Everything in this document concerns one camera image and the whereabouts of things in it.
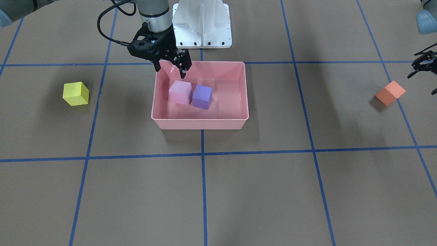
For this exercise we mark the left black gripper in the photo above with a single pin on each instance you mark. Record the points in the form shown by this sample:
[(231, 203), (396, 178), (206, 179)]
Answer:
[(422, 62)]

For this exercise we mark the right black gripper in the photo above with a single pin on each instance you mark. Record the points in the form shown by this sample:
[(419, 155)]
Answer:
[(171, 48)]

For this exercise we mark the pink foam block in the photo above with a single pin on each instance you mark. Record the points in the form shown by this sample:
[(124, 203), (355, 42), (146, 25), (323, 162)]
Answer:
[(180, 92)]

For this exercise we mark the purple foam block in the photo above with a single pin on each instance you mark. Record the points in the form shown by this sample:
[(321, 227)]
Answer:
[(202, 96)]

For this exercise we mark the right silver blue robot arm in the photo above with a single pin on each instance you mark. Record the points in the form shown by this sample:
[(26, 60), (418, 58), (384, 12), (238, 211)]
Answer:
[(154, 12)]

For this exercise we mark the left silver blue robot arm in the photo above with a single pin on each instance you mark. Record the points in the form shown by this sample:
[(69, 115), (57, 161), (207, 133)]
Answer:
[(426, 19)]

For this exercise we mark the pink plastic bin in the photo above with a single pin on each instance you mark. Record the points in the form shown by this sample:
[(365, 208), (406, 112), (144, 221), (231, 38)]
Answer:
[(213, 95)]

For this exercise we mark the orange foam block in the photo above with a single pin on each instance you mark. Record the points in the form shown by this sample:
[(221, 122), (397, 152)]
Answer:
[(390, 93)]

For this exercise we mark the yellow foam block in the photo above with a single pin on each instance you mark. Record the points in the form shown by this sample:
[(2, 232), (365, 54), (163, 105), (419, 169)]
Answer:
[(76, 93)]

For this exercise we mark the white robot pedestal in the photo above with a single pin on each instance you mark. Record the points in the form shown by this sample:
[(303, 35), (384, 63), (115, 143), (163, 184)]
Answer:
[(202, 24)]

